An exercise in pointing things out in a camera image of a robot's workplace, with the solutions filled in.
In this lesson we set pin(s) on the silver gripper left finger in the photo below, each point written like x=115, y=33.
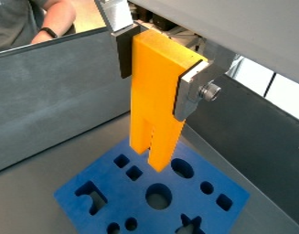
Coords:
x=122, y=27

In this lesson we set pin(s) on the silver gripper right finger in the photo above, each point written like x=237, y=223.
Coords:
x=195, y=82

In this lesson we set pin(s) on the yellow double-square block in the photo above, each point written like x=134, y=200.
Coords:
x=159, y=61

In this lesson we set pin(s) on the person's forearm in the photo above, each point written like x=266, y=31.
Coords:
x=60, y=15

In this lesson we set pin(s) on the blue foam shape board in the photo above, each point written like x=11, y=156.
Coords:
x=120, y=197

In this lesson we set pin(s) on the person's dark shirt torso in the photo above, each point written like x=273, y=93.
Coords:
x=18, y=22

